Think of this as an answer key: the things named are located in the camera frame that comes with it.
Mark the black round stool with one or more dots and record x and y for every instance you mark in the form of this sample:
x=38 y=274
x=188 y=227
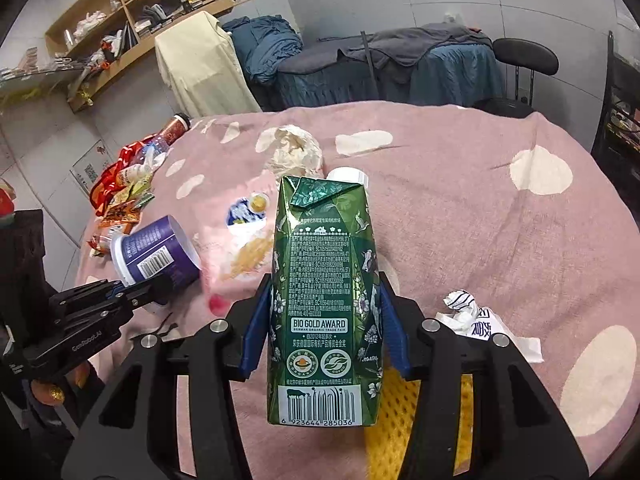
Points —
x=525 y=52

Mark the glass wall shelf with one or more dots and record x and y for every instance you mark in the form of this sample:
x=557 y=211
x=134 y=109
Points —
x=45 y=72

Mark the wooden cubby shelf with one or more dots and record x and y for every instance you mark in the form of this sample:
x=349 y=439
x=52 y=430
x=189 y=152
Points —
x=150 y=5

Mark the yellow foam net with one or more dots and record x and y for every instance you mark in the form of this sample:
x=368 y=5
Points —
x=395 y=425

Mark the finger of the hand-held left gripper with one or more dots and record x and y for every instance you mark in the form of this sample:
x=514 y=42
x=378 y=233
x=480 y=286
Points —
x=80 y=297
x=145 y=292

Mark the grey blanket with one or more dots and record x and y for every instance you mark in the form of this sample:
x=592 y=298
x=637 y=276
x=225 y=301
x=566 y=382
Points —
x=410 y=42

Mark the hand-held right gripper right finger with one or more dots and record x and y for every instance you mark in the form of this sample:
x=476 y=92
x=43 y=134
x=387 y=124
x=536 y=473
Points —
x=392 y=330

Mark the green milk carton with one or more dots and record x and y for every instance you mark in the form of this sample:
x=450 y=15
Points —
x=325 y=270

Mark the pile of snack wrappers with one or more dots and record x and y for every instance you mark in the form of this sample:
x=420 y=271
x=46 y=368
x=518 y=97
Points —
x=125 y=195

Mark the pink polka-dot blanket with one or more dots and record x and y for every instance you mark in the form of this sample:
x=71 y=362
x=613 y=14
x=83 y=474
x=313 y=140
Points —
x=475 y=240

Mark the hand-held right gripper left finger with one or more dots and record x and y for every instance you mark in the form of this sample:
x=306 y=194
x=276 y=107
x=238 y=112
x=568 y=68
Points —
x=257 y=330

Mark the black mesh trolley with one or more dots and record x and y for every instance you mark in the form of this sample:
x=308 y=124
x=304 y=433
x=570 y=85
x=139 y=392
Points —
x=620 y=120

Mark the beige crumpled tissue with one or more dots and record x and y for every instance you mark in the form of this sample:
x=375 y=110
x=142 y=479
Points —
x=292 y=150

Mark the small wall notice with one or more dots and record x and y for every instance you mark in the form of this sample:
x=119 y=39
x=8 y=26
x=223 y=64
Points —
x=92 y=170

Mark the orange gold ornament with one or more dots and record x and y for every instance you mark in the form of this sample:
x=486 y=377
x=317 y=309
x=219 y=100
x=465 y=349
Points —
x=49 y=393

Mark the blue bedding pile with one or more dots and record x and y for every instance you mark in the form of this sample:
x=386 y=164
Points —
x=260 y=47

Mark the cream cloth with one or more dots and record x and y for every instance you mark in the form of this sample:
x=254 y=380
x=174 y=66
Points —
x=200 y=67

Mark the clear plastic wrapper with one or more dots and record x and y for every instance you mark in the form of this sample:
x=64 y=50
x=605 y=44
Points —
x=247 y=257

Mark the blue white foil lid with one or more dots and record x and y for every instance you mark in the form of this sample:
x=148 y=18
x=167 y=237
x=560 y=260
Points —
x=245 y=212

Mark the purple paper cup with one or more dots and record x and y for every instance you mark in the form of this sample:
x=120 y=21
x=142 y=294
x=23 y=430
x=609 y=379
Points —
x=155 y=255

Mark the blue skirted massage bed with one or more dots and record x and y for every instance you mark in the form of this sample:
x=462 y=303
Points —
x=450 y=77

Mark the white crumpled paper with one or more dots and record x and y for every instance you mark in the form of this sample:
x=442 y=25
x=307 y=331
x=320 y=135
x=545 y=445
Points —
x=475 y=322

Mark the red label plastic bottle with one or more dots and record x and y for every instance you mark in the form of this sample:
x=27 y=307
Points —
x=170 y=132

